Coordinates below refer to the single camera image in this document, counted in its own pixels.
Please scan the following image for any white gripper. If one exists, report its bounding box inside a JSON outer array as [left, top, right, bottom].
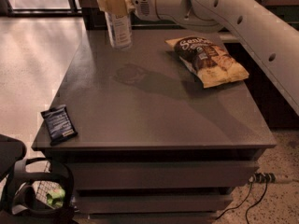
[[96, 0, 159, 21]]

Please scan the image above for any blue plastic water bottle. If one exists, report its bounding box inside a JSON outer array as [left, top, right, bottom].
[[105, 12, 132, 50]]

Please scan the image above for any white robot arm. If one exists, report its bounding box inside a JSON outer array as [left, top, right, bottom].
[[96, 0, 299, 114]]

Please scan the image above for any blue rxbar blueberry bar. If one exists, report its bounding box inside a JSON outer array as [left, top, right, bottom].
[[41, 105, 78, 146]]

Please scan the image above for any yellow brown chip bag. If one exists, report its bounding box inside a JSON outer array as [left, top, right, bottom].
[[165, 36, 249, 88]]

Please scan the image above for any grey drawer cabinet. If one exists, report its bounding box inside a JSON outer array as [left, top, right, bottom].
[[33, 30, 276, 224]]

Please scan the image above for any black chair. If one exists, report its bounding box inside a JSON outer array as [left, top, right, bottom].
[[0, 134, 75, 224]]

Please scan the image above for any green crumpled wrapper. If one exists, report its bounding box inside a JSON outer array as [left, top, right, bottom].
[[46, 189, 65, 208]]

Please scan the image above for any white power strip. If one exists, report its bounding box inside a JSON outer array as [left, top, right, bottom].
[[248, 172, 293, 185]]

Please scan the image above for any wire mesh waste basket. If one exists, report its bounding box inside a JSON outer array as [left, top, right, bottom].
[[35, 161, 68, 209]]

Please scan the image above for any black power cable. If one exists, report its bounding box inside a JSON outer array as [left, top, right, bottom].
[[244, 181, 269, 224], [214, 181, 254, 220]]

